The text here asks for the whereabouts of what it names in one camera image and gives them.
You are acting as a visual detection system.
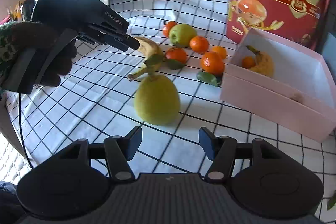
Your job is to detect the spotted yellow banana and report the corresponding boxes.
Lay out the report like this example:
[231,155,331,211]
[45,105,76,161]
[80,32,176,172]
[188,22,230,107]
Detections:
[127,36,163,81]

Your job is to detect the mandarin with green leaf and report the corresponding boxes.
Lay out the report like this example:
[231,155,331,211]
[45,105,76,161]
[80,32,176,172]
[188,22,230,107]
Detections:
[143,47,188,71]

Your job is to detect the yellow-green pear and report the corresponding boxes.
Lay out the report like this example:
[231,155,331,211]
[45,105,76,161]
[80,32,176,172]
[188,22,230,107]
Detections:
[134,75,181,126]

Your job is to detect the hand in dark glove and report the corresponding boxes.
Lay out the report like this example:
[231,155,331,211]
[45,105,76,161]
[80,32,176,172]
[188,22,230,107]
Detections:
[1,22,77,94]

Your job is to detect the far mandarin with stem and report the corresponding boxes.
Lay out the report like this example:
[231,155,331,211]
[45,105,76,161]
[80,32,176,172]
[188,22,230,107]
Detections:
[162,20,177,38]

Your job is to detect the green apple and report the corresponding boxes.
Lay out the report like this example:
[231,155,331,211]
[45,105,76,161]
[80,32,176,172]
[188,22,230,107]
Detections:
[169,24,197,47]

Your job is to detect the white black grid tablecloth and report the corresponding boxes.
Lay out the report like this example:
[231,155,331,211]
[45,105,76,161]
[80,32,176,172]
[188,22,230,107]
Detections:
[1,0,335,223]

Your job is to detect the loose green leaf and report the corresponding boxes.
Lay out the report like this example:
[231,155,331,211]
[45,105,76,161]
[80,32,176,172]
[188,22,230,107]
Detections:
[197,71,222,87]

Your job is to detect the large orange mandarin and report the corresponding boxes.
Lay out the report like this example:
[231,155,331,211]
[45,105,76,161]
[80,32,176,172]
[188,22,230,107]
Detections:
[189,36,209,54]

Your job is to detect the pink cardboard box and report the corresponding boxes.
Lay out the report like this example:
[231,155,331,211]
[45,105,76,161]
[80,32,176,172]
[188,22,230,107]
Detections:
[220,29,335,142]

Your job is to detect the mandarin beside pink box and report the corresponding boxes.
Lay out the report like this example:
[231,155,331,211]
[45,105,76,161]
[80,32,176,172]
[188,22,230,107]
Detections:
[201,52,225,76]

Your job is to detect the small round orange mandarin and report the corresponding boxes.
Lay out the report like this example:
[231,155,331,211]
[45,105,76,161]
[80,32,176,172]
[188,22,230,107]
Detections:
[211,46,227,60]

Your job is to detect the black cable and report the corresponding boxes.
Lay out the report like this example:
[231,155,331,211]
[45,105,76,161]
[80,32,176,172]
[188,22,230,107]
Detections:
[18,92,35,169]

